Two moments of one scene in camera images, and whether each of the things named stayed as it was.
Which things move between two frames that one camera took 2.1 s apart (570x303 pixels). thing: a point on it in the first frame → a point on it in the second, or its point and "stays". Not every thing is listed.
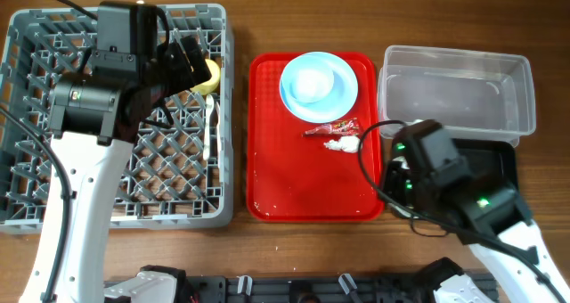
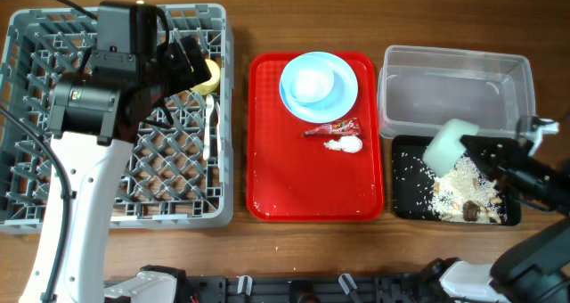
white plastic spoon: [209, 105] stays
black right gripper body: [402, 191] → [539, 180]
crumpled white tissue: [347, 143] stays
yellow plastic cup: [212, 84] stays
